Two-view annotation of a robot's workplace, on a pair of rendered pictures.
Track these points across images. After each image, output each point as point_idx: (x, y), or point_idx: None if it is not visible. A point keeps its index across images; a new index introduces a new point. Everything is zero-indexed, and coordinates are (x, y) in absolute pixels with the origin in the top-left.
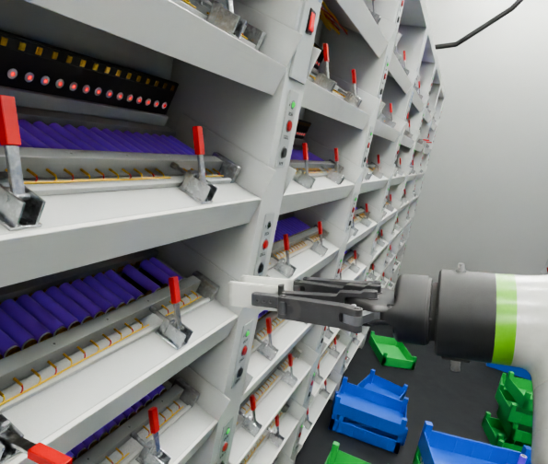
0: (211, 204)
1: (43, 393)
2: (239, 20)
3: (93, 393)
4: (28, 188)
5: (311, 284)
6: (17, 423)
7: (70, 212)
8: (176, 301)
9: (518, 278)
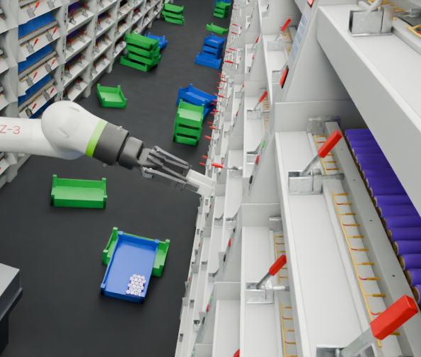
0: (245, 162)
1: (241, 186)
2: (276, 74)
3: (231, 194)
4: (253, 111)
5: (178, 173)
6: (237, 180)
7: (252, 125)
8: (238, 208)
9: (98, 118)
